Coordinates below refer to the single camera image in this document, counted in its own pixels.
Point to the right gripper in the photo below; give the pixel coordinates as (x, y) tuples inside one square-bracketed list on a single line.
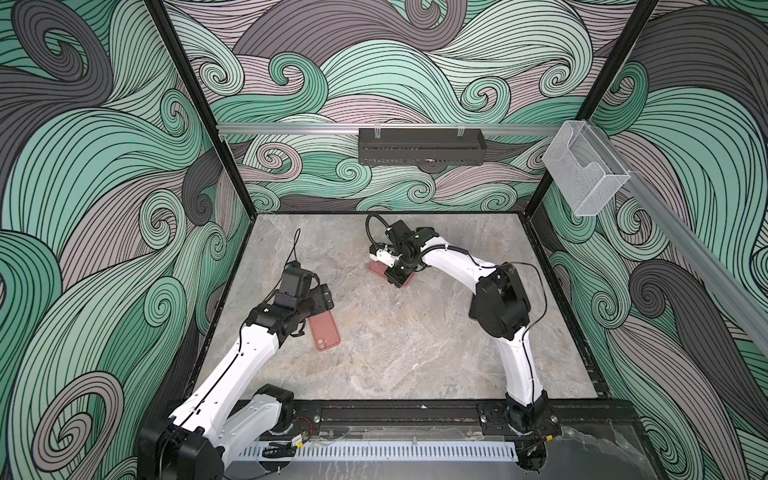
[(392, 276)]

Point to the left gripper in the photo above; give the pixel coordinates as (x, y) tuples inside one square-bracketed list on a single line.
[(321, 298)]

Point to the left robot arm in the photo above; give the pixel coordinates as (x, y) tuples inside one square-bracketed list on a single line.
[(205, 433)]

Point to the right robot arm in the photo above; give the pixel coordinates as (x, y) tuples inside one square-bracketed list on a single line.
[(499, 303)]

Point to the black wall tray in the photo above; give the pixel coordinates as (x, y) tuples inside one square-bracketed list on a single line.
[(400, 146)]

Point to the aluminium wall rail back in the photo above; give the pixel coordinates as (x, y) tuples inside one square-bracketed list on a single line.
[(305, 128)]

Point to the aluminium wall rail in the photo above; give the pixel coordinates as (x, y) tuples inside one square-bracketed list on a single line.
[(305, 128), (661, 191)]

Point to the clear acrylic wall holder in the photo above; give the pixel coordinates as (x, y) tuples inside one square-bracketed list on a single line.
[(585, 167)]

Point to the white slotted cable duct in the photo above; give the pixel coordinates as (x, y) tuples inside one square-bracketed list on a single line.
[(421, 450)]

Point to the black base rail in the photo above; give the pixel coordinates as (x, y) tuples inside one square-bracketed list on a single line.
[(494, 413)]

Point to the aluminium wall rail right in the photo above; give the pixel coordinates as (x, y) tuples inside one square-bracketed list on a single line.
[(661, 191)]

